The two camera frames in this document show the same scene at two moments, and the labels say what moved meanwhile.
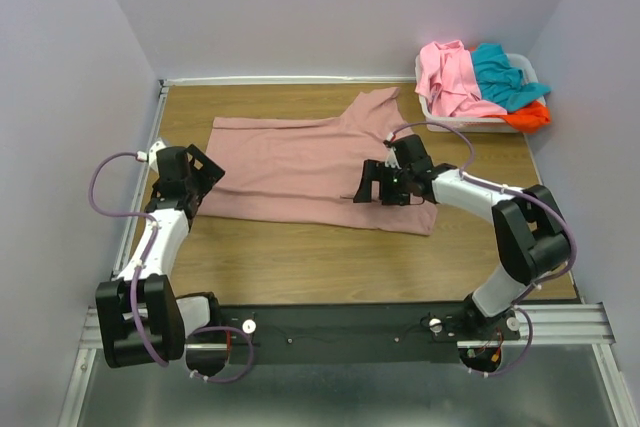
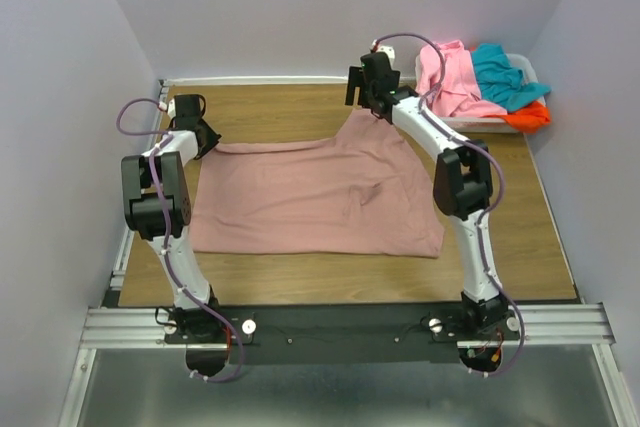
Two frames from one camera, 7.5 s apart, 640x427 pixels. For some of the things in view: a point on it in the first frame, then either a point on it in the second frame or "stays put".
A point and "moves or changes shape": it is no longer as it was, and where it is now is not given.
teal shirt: [501, 82] stays put
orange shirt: [530, 120] stays put
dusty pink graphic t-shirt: [309, 171] moves or changes shape
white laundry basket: [474, 124] stays put
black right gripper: [376, 171] → [355, 79]
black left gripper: [210, 172] → [212, 137]
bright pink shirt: [448, 81] stays put
